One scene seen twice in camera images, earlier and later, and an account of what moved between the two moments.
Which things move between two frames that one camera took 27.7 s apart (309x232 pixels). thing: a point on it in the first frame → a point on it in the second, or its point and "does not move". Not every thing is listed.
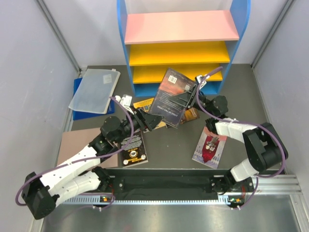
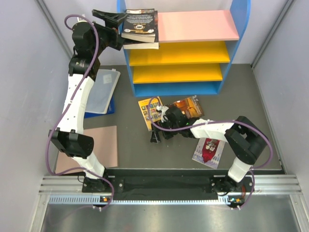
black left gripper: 146,120 → 115,42
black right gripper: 186,99 → 155,137
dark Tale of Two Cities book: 174,83 → 144,45
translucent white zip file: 96,87 does not move
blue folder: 77,115 does not move
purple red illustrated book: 209,148 does not move
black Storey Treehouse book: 133,152 → 139,24
